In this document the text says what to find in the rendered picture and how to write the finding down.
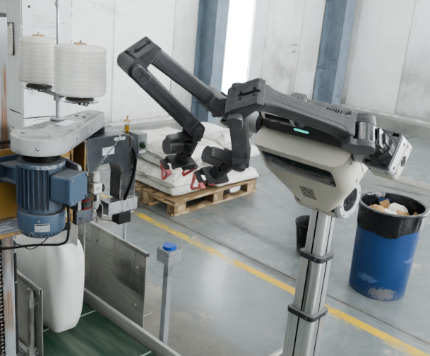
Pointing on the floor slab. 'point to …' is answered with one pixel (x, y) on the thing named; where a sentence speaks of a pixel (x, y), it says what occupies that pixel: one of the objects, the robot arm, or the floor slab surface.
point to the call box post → (165, 304)
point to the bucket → (301, 231)
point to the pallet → (148, 197)
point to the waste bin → (385, 246)
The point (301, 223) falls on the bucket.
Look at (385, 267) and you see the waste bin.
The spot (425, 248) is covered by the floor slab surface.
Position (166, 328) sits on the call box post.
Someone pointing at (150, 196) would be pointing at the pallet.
